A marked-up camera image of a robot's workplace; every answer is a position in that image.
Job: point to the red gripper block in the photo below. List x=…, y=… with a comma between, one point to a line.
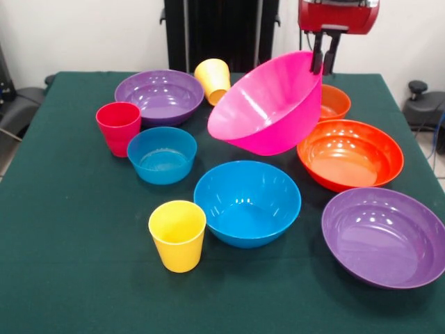
x=340, y=17

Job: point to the pink plastic bowl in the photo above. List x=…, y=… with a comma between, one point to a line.
x=274, y=115

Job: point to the large orange plastic bowl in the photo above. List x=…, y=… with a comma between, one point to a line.
x=351, y=160

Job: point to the small orange plastic bowl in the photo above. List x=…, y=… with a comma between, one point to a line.
x=335, y=104

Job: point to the yellow plastic cup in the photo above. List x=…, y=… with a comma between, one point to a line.
x=212, y=73
x=215, y=97
x=177, y=247

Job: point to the black equipment base with knob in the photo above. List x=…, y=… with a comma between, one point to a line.
x=426, y=108

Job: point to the purple plastic bowl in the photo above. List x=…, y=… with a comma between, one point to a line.
x=156, y=101
x=379, y=243

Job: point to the large blue plastic bowl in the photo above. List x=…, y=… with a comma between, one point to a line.
x=247, y=215

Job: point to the small blue plastic bowl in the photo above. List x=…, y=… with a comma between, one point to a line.
x=161, y=163

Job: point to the red plastic cup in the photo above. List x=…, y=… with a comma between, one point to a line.
x=116, y=128

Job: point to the dark green tablecloth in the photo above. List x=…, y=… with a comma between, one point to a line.
x=243, y=302

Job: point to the black round knob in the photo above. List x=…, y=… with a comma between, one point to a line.
x=49, y=80

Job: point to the black padded equipment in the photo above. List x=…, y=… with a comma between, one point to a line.
x=24, y=104

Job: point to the dark device box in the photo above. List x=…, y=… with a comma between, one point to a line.
x=5, y=87

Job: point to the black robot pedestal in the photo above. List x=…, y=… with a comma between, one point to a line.
x=222, y=35

